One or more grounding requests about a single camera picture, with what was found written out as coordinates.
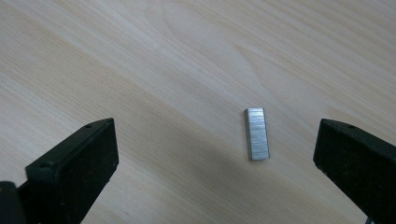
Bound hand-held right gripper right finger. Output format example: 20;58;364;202
312;118;396;224

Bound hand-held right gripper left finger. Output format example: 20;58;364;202
17;117;120;224

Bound silver staple strip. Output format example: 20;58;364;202
243;107;271;161

